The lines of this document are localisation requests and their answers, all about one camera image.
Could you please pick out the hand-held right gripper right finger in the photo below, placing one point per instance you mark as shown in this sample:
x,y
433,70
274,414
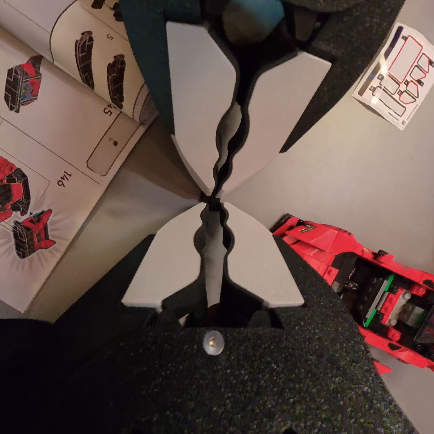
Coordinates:
x,y
264,268

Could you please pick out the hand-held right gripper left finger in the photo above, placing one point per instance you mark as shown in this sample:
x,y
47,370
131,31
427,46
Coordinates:
x,y
166,268

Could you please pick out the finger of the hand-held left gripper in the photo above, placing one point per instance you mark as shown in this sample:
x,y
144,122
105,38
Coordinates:
x,y
281,101
196,84

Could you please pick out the black lego slope brick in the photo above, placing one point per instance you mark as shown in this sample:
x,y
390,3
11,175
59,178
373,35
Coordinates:
x,y
205,196

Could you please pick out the red lego car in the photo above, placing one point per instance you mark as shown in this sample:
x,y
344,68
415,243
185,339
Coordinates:
x,y
305,244

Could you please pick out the lego instruction booklet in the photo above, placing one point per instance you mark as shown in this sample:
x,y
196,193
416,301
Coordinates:
x,y
67,135

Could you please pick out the white sticker sheet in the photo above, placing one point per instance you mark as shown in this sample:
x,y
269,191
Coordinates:
x,y
403,57

